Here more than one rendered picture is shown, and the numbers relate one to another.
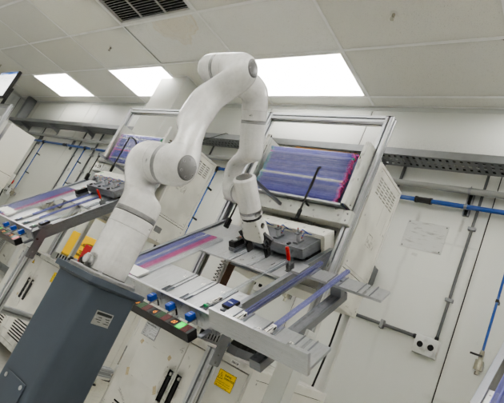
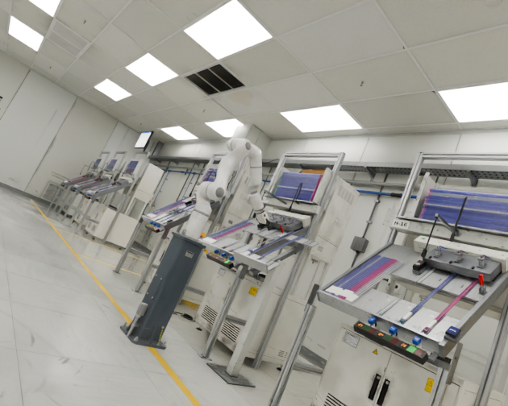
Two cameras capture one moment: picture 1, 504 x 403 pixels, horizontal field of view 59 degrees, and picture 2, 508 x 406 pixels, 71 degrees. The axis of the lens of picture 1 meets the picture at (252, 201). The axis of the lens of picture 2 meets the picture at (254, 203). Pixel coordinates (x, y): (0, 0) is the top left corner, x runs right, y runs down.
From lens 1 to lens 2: 118 cm
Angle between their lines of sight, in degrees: 12
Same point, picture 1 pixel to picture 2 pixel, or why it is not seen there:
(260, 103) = (256, 158)
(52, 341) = (171, 262)
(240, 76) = (242, 150)
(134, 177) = (199, 197)
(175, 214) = (240, 213)
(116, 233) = (193, 221)
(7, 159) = (148, 185)
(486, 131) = (439, 147)
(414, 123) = (394, 143)
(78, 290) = (179, 242)
